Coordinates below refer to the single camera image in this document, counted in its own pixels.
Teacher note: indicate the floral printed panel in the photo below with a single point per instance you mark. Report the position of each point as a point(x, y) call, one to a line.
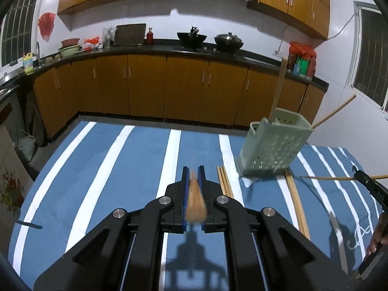
point(10, 188)

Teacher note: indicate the dark hanging cloth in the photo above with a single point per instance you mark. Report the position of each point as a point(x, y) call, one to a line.
point(35, 118)

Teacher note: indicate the person's right hand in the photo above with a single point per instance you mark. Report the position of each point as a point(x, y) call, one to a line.
point(379, 235)

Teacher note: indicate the wooden lower kitchen cabinets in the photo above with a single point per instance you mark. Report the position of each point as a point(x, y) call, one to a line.
point(145, 88)

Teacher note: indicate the yellow detergent bottle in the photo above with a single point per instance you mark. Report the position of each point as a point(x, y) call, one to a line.
point(28, 62)

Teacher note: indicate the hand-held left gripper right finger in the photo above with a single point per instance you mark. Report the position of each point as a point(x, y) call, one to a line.
point(202, 200)

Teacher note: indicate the dark flat strip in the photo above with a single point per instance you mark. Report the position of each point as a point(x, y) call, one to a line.
point(28, 224)

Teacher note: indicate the barred sliding window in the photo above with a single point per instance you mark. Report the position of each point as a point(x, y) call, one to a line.
point(371, 57)

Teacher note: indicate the blue white striped tablecloth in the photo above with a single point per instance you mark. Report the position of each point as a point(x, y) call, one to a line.
point(136, 172)

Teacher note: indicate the red basin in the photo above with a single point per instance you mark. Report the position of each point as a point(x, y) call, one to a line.
point(70, 41)

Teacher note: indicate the green bottle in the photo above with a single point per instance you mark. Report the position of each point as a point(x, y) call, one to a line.
point(304, 66)

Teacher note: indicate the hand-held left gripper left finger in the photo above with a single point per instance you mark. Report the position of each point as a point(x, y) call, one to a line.
point(184, 200)

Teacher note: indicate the green perforated utensil holder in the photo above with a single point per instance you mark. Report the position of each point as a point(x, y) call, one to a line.
point(269, 148)

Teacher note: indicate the blue bottle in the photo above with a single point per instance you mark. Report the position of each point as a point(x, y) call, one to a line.
point(296, 66)

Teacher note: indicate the wooden chopstick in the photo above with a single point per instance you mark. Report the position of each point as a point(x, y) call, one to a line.
point(221, 180)
point(300, 207)
point(195, 206)
point(333, 111)
point(280, 85)
point(295, 206)
point(327, 178)
point(226, 182)

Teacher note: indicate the red bag over bottles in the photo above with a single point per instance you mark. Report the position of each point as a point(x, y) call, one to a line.
point(301, 48)

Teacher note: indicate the black wok with lid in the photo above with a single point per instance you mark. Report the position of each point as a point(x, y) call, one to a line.
point(229, 41)

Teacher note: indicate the clear plastic jar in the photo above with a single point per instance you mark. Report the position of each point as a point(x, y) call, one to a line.
point(108, 38)

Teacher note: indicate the grey woven bag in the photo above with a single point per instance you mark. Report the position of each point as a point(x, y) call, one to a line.
point(25, 148)

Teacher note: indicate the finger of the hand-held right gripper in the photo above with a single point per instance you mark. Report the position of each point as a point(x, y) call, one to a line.
point(368, 183)

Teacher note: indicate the red white plastic bag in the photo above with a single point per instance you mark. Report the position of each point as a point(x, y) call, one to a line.
point(91, 44)

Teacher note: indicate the dark red sauce bottle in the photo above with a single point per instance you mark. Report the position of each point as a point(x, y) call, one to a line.
point(290, 62)
point(312, 69)

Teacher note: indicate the gas stove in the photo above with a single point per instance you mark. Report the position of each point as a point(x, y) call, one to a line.
point(209, 49)

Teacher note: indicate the steel faucet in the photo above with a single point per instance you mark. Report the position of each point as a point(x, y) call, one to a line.
point(38, 51)

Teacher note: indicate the green basin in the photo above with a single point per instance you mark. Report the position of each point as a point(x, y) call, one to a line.
point(69, 51)

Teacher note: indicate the dark wooden cutting board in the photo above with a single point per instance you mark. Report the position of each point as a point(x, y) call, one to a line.
point(128, 35)

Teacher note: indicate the black kitchen countertop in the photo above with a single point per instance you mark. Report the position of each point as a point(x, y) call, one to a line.
point(169, 49)

